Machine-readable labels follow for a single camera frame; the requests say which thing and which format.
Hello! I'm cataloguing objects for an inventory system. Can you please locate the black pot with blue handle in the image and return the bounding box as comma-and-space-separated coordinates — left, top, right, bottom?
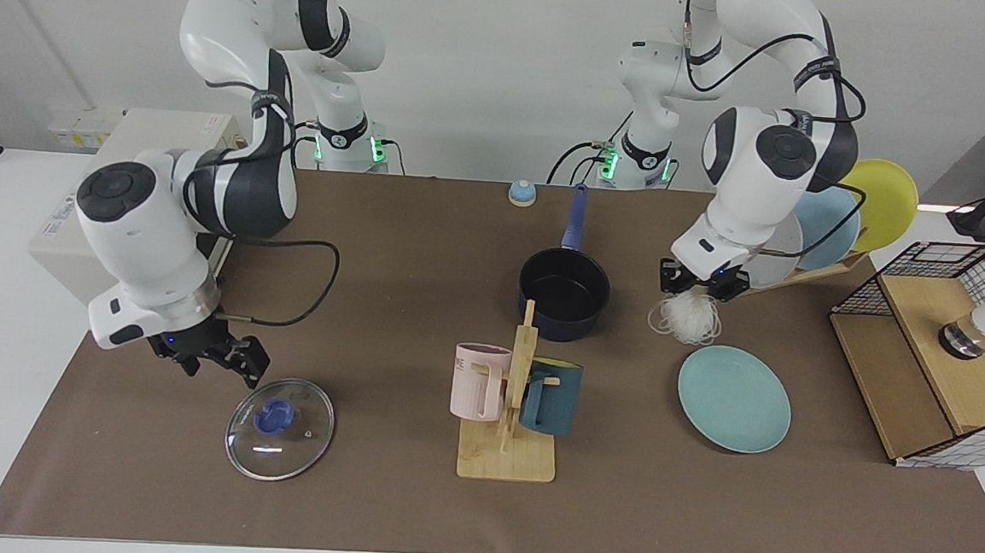
515, 180, 619, 346

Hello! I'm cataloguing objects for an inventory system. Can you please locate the yellow plate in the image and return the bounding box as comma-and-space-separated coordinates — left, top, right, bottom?
836, 157, 923, 256

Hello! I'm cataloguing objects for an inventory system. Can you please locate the teal plate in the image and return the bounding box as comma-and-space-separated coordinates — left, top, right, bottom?
673, 343, 796, 457

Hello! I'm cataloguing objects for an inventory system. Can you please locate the glass lid with blue knob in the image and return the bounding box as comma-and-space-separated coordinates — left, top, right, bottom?
222, 373, 338, 485

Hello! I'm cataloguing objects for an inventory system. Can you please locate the wooden cup stand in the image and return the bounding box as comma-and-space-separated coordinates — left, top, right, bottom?
456, 296, 567, 485

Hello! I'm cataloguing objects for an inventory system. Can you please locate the brown table cloth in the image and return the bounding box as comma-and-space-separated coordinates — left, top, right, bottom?
0, 150, 985, 553

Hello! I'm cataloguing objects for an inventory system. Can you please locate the pale toaster oven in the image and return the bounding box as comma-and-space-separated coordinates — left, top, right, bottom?
25, 102, 251, 317

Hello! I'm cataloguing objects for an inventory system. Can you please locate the white vermicelli bundle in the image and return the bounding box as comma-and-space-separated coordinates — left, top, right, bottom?
645, 288, 725, 350

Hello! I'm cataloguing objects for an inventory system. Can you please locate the dark teal cup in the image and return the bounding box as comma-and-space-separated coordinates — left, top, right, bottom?
519, 357, 584, 439

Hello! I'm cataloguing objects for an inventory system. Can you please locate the black base cable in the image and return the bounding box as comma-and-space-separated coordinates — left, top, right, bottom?
293, 124, 323, 164
569, 151, 612, 189
547, 137, 617, 189

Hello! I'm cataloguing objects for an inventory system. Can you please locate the grey plate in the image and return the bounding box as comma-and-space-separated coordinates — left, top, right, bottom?
744, 211, 807, 292

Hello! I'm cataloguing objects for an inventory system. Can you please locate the wooden plate rack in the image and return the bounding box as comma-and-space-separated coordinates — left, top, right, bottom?
739, 243, 871, 306

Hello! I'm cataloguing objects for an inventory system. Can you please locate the pink cup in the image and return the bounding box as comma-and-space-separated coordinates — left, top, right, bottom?
449, 341, 513, 423

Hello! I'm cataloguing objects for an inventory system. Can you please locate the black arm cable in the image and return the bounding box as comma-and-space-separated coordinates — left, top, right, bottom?
669, 0, 880, 264
175, 147, 348, 332

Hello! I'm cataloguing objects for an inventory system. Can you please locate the white wall socket strip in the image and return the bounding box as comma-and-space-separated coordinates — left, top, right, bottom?
45, 104, 127, 152

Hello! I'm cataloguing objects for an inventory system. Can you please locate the wire basket with wooden floor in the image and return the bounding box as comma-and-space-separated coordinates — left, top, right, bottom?
820, 234, 985, 473

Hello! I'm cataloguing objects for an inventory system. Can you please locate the light blue plate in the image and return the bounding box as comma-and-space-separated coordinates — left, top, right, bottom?
788, 183, 865, 275

